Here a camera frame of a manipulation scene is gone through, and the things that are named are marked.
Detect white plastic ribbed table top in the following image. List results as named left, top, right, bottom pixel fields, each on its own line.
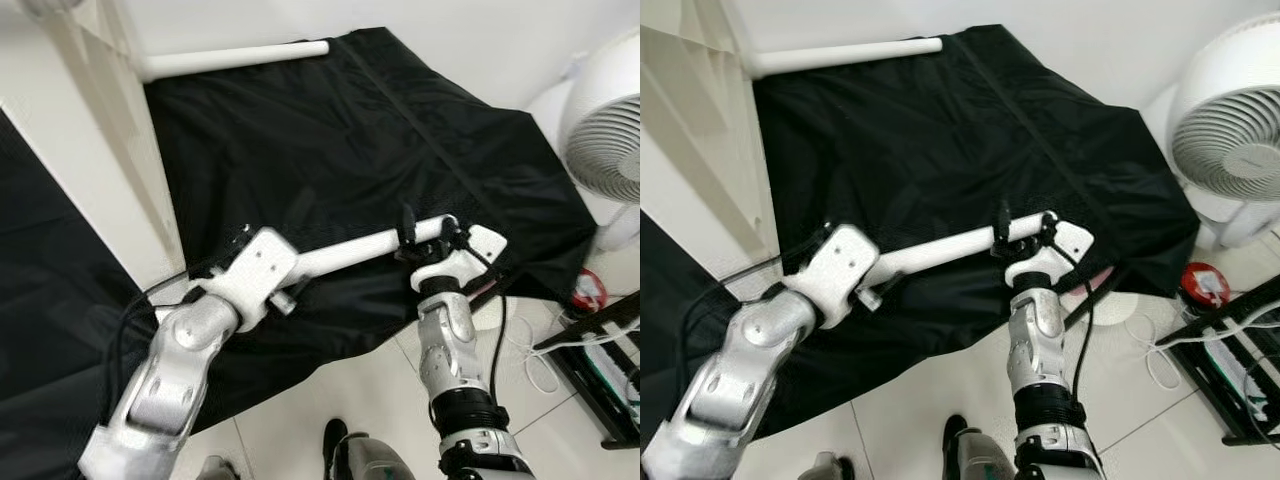
left=0, top=0, right=188, bottom=293
left=640, top=0, right=787, bottom=293

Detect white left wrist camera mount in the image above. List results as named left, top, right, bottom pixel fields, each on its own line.
left=203, top=227, right=302, bottom=333
left=784, top=222, right=882, bottom=331

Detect dark robot right foot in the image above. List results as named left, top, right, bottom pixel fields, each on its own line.
left=939, top=414, right=1018, bottom=480
left=321, top=417, right=413, bottom=480

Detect black table cloth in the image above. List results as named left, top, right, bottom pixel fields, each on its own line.
left=0, top=25, right=601, bottom=480
left=640, top=22, right=1201, bottom=443

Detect red round device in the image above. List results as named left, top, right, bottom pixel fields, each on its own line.
left=1179, top=261, right=1232, bottom=312
left=571, top=267, right=609, bottom=314

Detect white floor cable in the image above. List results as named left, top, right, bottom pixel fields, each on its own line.
left=500, top=318, right=641, bottom=397
left=1128, top=308, right=1280, bottom=393

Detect white power strip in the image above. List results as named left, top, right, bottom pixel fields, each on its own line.
left=1213, top=333, right=1280, bottom=403
left=588, top=343, right=641, bottom=403

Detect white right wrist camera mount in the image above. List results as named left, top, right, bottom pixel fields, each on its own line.
left=408, top=224, right=510, bottom=295
left=1006, top=219, right=1097, bottom=292

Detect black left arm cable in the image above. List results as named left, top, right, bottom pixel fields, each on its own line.
left=678, top=262, right=803, bottom=403
left=108, top=278, right=193, bottom=403

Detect black metal floor rack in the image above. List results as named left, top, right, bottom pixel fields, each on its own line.
left=533, top=293, right=641, bottom=453
left=1148, top=288, right=1280, bottom=448

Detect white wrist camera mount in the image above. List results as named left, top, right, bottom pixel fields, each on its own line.
left=203, top=227, right=302, bottom=333
left=1006, top=219, right=1097, bottom=292
left=784, top=222, right=882, bottom=331
left=408, top=224, right=510, bottom=295

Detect grey robot left foot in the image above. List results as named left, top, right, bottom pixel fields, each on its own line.
left=799, top=451, right=858, bottom=480
left=194, top=454, right=242, bottom=480

